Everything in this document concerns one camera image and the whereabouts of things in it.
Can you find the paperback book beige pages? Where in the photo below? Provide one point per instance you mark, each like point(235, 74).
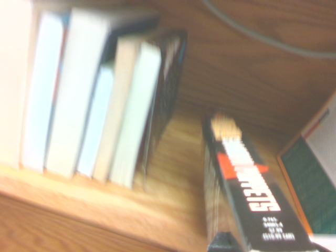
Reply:
point(118, 113)

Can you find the dark-cover paperback book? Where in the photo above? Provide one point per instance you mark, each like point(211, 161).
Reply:
point(168, 92)

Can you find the large paperback book white pages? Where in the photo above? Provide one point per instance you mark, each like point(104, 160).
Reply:
point(76, 78)

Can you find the thick black-spine paperback book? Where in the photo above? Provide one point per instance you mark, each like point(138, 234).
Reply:
point(252, 183)

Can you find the small paperback book white pages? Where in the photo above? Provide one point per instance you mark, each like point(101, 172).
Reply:
point(95, 118)

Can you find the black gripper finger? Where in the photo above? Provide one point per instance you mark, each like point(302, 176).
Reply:
point(223, 242)

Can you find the paperback book orange-brown edge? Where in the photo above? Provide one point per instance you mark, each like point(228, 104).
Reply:
point(309, 183)

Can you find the wooden bookshelf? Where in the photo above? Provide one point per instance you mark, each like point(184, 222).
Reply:
point(236, 78)

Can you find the paperback book bluish-white pages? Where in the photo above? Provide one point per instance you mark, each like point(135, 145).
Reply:
point(43, 92)

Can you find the paperback book cream pages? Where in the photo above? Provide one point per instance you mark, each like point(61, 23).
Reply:
point(13, 78)

